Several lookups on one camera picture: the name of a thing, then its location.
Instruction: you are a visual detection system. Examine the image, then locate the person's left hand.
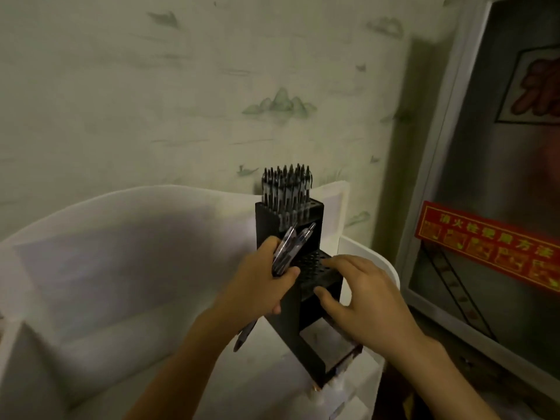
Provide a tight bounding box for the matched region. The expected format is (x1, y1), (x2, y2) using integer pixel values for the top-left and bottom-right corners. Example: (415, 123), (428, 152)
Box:
(201, 236), (302, 337)

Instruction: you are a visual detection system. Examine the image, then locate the person's right hand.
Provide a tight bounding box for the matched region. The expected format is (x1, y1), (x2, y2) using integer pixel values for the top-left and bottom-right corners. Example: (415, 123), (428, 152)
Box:
(313, 254), (423, 359)

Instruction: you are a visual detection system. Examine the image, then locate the bunch of black pens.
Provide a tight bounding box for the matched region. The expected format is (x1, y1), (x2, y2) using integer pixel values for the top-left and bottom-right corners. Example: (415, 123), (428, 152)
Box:
(233, 222), (317, 353)

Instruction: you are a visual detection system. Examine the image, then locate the black tiered pen holder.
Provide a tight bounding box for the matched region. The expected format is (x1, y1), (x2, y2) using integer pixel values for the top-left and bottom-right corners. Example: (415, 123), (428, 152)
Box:
(255, 198), (364, 390)

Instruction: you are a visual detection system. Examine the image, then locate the row of black pens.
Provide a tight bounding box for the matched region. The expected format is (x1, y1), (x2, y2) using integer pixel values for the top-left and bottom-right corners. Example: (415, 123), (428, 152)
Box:
(261, 163), (314, 215)

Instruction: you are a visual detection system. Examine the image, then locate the person's right forearm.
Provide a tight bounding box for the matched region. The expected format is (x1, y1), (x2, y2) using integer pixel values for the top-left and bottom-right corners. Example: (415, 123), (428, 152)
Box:
(387, 334), (499, 420)

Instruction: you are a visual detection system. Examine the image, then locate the person's left forearm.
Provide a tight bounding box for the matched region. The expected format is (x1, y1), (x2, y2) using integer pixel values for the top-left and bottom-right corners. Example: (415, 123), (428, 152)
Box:
(124, 310), (239, 420)

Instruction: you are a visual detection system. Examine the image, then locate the red sign plate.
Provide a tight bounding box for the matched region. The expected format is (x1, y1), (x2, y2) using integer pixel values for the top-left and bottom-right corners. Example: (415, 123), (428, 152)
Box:
(414, 201), (560, 293)

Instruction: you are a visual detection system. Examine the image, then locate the white curved-back shelf unit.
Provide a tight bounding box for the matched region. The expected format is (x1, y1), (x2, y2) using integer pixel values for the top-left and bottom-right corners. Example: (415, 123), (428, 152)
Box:
(0, 181), (401, 420)

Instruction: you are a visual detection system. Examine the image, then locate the dark glass cabinet door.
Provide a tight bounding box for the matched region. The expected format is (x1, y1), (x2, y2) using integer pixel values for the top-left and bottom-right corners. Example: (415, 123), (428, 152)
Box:
(411, 0), (560, 372)

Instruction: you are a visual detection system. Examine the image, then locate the white sign with red print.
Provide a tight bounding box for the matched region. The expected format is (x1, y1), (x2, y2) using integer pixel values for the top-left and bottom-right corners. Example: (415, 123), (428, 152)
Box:
(495, 45), (560, 126)

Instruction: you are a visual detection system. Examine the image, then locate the grey door frame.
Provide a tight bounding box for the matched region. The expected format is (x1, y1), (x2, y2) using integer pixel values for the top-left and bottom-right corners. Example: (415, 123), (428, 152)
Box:
(393, 0), (560, 398)

